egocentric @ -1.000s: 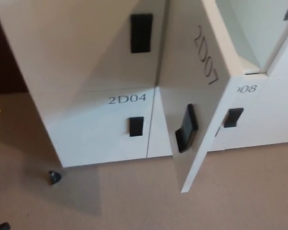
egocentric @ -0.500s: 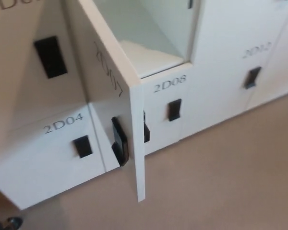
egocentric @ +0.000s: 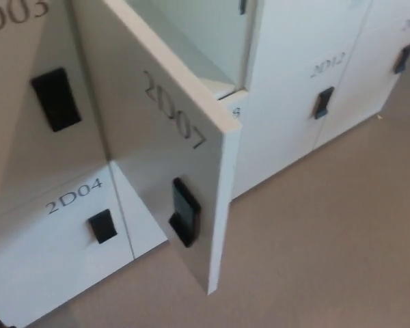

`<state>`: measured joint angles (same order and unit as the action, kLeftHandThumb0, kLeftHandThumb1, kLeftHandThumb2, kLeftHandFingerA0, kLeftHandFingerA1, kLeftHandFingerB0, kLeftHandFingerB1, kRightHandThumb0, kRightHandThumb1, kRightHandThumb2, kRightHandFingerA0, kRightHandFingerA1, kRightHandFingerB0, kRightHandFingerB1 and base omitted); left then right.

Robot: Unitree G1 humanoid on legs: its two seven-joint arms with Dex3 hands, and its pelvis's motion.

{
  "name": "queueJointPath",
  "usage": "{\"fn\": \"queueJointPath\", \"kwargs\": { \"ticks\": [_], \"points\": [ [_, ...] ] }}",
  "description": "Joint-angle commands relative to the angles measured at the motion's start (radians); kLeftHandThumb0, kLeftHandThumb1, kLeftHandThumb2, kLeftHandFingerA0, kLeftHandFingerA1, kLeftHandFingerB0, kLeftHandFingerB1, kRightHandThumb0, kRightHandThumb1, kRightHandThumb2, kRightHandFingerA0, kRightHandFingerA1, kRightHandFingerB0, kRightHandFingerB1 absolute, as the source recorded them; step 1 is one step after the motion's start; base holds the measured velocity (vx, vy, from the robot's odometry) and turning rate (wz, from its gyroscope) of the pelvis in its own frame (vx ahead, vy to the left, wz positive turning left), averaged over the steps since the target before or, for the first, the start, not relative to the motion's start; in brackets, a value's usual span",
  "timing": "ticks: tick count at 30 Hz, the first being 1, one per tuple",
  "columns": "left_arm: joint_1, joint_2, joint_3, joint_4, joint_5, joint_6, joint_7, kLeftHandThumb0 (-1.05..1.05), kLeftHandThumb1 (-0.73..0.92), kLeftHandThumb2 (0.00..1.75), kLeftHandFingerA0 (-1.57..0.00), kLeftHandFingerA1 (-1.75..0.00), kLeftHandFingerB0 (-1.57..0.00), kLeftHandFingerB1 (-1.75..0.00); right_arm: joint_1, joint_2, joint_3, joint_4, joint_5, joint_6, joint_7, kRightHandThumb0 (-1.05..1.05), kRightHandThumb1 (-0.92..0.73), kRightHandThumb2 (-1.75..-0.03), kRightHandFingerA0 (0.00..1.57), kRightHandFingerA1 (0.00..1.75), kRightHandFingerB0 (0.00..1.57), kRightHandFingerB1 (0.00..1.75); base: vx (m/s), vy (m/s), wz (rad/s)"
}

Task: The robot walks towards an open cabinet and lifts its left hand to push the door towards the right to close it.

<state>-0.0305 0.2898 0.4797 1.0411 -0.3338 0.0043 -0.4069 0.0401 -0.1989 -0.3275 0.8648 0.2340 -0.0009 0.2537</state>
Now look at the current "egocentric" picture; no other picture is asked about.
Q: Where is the white locker door 2D07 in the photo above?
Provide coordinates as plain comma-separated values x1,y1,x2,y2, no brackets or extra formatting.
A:
70,0,243,295

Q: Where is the white locker door 2D04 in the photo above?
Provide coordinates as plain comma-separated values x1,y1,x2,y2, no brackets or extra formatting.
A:
0,162,135,328

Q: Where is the white locker door 2D03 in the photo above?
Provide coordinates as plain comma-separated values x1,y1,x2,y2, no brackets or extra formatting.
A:
0,0,110,223

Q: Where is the white locker door 2D16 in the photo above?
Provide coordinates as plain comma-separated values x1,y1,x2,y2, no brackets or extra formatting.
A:
312,10,410,151

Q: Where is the white locker door 2D12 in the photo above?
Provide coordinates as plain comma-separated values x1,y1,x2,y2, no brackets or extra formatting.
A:
230,36,358,200

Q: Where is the white locker door 2D11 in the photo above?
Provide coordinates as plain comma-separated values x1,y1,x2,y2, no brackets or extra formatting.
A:
249,0,373,93

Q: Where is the white locker cabinet bank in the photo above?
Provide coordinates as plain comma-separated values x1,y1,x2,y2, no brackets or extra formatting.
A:
0,0,410,328

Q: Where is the black handle of door 2D04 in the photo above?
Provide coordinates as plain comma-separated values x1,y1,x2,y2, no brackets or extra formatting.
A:
87,208,118,244

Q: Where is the black handle of door 2D03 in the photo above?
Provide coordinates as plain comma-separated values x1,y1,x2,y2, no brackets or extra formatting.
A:
30,67,82,133

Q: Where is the black handle of door 2D07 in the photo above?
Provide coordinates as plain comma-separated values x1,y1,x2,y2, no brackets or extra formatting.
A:
168,177,202,249

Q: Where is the black handle of door 2D12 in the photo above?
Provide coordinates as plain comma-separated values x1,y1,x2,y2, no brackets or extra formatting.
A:
313,86,336,120

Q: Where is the black handle of door 2D16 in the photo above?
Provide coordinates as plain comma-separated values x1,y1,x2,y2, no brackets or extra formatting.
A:
393,43,410,74

